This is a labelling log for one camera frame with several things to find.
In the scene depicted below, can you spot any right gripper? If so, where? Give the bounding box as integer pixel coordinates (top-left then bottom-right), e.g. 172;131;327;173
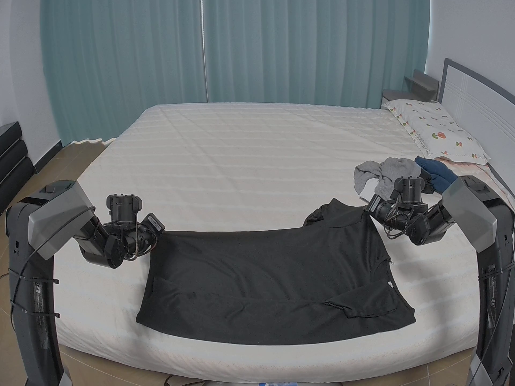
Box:
363;196;390;221

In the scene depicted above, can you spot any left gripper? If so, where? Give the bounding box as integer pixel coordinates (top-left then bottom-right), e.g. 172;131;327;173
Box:
139;213;167;243

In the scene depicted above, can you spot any black T-shirt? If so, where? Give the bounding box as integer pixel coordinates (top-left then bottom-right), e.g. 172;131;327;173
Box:
135;198;416;345

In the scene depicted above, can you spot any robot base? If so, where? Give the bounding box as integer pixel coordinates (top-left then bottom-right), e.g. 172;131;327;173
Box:
213;380;322;386

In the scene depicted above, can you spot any pile of clothes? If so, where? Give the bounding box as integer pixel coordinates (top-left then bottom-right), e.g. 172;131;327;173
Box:
353;155;459;201

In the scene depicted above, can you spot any bed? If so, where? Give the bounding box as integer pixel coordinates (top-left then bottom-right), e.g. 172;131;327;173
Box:
53;58;515;379

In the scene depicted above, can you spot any white printed pillow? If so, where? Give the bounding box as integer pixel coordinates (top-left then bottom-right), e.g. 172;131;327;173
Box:
381;99;491;164

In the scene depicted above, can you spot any grey bedside table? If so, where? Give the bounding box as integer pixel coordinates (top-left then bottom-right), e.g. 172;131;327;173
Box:
382;69;439;107

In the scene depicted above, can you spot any black chest of drawers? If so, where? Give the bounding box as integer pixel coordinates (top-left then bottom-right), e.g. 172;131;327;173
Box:
0;121;34;200

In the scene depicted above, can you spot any blue-green curtain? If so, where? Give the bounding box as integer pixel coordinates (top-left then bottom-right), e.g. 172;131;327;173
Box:
40;0;208;146
203;0;430;107

